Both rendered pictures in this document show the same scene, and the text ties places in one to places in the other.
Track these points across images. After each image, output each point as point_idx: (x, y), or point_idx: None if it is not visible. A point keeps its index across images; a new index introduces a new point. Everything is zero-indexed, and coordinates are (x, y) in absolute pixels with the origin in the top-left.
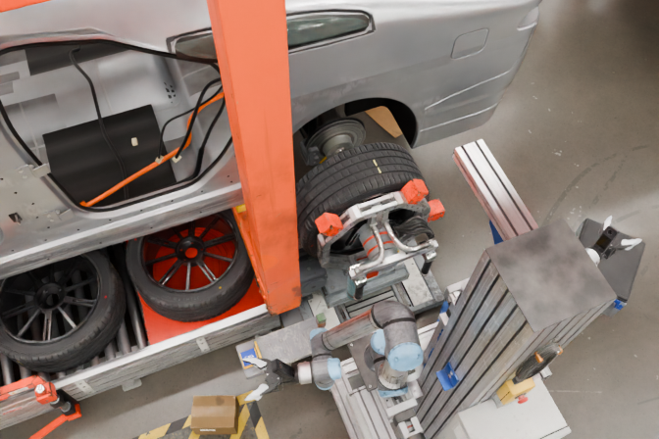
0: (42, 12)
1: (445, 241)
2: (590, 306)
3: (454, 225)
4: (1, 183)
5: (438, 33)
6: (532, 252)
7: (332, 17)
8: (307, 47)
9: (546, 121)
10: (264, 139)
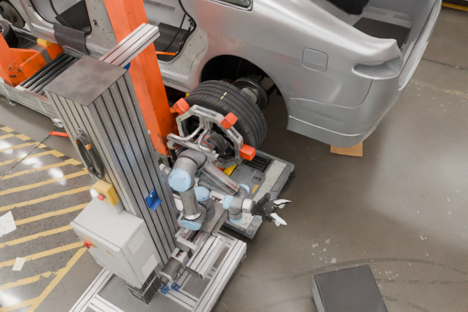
0: None
1: (292, 216)
2: (73, 99)
3: (306, 214)
4: None
5: (291, 37)
6: (95, 68)
7: None
8: (214, 0)
9: (438, 216)
10: None
